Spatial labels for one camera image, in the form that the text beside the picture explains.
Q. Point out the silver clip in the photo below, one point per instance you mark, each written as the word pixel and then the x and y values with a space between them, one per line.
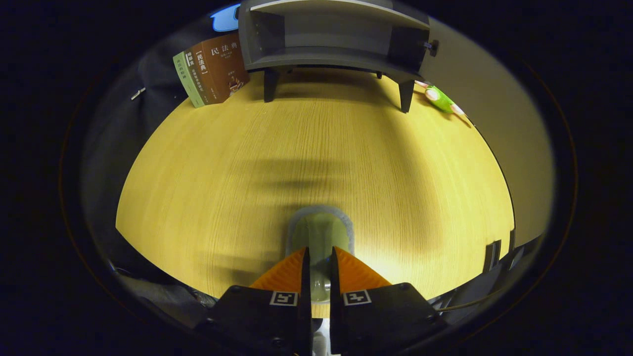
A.
pixel 138 93

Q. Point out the thick brown book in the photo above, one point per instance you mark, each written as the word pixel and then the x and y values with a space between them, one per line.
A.
pixel 227 59

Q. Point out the green object with grey base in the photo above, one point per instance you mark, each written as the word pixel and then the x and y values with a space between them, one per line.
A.
pixel 321 232

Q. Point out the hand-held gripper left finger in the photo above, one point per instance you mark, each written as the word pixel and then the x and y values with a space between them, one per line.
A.
pixel 305 316

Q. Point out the black backdrop cloth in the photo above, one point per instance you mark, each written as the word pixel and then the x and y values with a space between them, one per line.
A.
pixel 148 64

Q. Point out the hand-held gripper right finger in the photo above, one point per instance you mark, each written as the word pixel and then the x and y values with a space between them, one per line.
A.
pixel 336 321

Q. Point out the green toy with pink ends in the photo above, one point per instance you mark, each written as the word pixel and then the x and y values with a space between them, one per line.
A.
pixel 439 99

